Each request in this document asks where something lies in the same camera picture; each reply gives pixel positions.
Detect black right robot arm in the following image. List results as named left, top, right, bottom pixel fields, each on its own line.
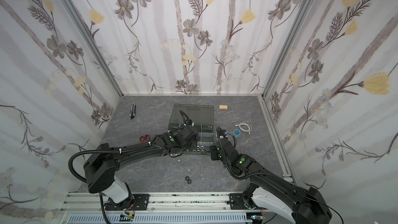
left=215, top=135, right=335, bottom=224

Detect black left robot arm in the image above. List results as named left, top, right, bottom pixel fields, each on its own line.
left=68, top=125, right=199, bottom=194

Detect blue tape roll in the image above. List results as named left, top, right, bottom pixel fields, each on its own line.
left=233, top=129, right=241, bottom=138

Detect grey plastic organizer box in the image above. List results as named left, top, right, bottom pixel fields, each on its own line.
left=168, top=104, right=214, bottom=156

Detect small wooden block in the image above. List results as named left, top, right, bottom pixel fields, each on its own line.
left=219, top=105, right=228, bottom=110

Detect red handled scissors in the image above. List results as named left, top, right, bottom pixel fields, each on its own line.
left=140, top=134, right=151, bottom=143

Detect white usb cable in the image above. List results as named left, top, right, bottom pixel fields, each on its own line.
left=234, top=122, right=253, bottom=135

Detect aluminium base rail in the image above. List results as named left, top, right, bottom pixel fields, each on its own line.
left=55, top=192, right=265, bottom=224

